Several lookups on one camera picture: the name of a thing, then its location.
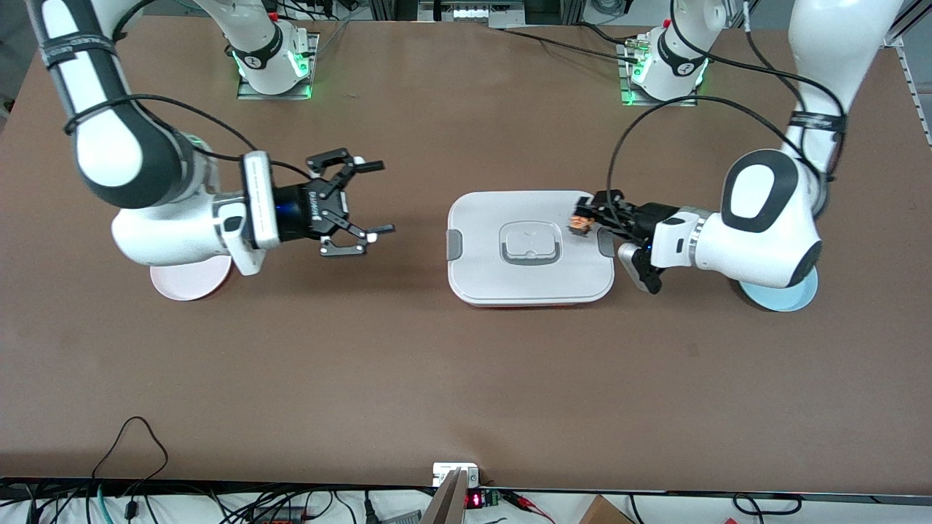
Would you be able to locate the white lidded storage box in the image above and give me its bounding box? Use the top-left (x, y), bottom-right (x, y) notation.
top-left (446, 191), bottom-right (616, 308)

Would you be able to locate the brown cardboard box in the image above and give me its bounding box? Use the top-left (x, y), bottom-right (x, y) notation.
top-left (579, 495), bottom-right (634, 524)

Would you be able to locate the pink round plate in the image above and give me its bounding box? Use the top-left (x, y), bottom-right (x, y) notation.
top-left (150, 255), bottom-right (234, 301)

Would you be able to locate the light blue round plate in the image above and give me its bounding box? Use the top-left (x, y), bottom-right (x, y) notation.
top-left (738, 266), bottom-right (819, 312)

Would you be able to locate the small white device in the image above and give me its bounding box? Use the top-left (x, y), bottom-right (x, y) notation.
top-left (433, 463), bottom-right (480, 487)

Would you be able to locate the grey aluminium profile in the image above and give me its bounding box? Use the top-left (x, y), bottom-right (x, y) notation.
top-left (421, 469), bottom-right (470, 524)

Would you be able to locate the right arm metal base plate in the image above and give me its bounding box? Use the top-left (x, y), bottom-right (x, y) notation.
top-left (237, 33), bottom-right (321, 100)

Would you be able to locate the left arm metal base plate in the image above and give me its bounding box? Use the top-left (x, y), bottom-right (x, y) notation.
top-left (617, 40), bottom-right (700, 108)

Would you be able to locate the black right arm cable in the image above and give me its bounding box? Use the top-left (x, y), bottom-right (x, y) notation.
top-left (64, 93), bottom-right (314, 180)

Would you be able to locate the black cable on tabletop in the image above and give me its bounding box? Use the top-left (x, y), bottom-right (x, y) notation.
top-left (502, 22), bottom-right (641, 63)

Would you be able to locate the black looped cable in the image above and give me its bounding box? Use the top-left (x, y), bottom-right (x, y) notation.
top-left (91, 416), bottom-right (170, 510)

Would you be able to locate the aluminium frame rail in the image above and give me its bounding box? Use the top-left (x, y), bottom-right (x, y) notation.
top-left (882, 0), bottom-right (932, 150)

